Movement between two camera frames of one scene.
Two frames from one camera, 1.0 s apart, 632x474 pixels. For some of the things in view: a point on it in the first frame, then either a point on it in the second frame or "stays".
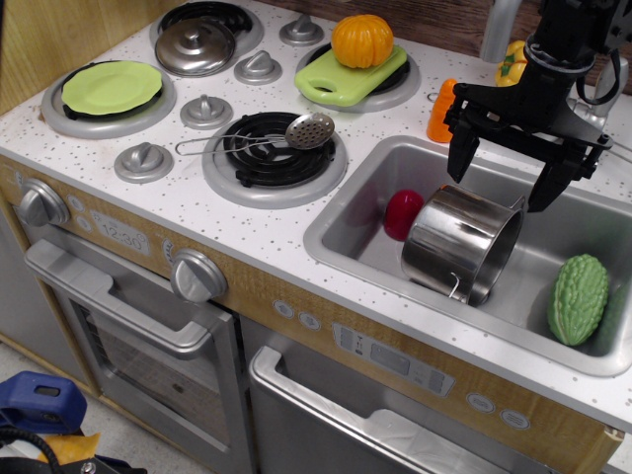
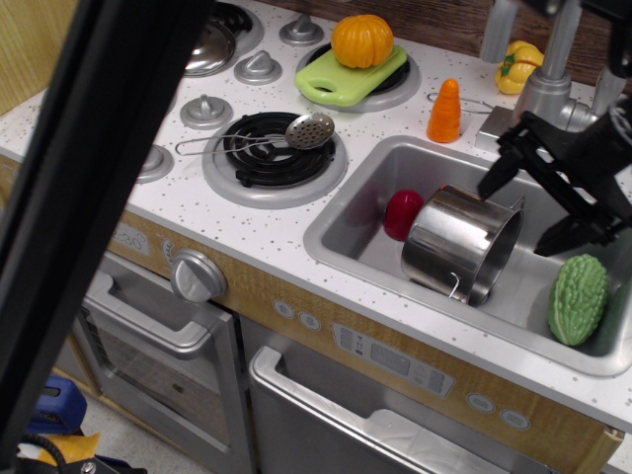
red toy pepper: (400, 212) stays
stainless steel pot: (459, 242) stays
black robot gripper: (537, 118) → (584, 169)
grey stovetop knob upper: (259, 69) stays
